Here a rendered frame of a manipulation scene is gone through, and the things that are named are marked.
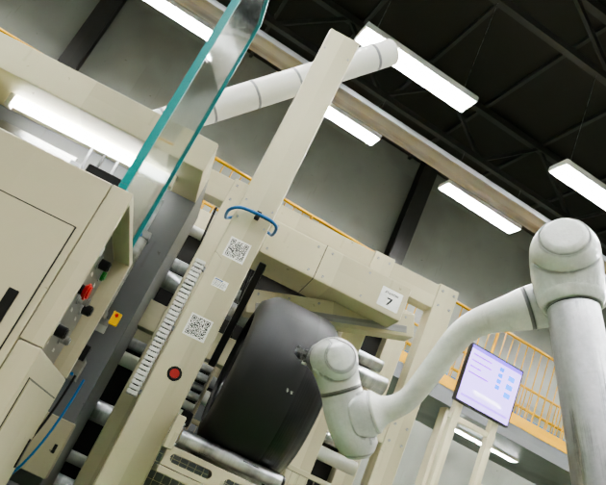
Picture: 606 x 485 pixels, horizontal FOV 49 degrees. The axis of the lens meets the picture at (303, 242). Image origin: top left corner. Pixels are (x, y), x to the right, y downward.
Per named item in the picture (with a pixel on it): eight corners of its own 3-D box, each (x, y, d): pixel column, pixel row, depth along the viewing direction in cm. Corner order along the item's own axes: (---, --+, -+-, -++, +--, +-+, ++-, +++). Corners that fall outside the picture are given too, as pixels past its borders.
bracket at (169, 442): (162, 446, 188) (178, 413, 192) (157, 447, 225) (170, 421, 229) (172, 450, 189) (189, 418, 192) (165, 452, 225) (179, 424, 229)
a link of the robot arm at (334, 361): (301, 344, 168) (315, 395, 166) (314, 342, 153) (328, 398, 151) (341, 333, 170) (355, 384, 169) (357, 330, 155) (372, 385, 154)
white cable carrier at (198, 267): (125, 391, 202) (196, 257, 220) (125, 393, 207) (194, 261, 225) (138, 397, 202) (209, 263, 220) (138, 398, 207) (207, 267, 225)
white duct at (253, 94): (134, 109, 259) (390, 32, 300) (134, 123, 270) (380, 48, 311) (146, 137, 257) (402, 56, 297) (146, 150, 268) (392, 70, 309)
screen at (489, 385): (454, 398, 580) (472, 342, 600) (450, 398, 584) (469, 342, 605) (507, 427, 593) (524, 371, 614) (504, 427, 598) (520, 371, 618)
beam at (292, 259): (259, 250, 252) (274, 217, 257) (247, 268, 275) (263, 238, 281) (400, 321, 257) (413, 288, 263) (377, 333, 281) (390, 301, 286)
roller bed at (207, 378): (130, 420, 236) (169, 344, 247) (130, 421, 249) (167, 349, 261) (181, 444, 237) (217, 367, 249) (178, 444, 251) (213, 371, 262)
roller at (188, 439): (171, 444, 196) (175, 436, 193) (177, 431, 199) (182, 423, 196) (278, 494, 199) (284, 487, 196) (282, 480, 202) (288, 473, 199)
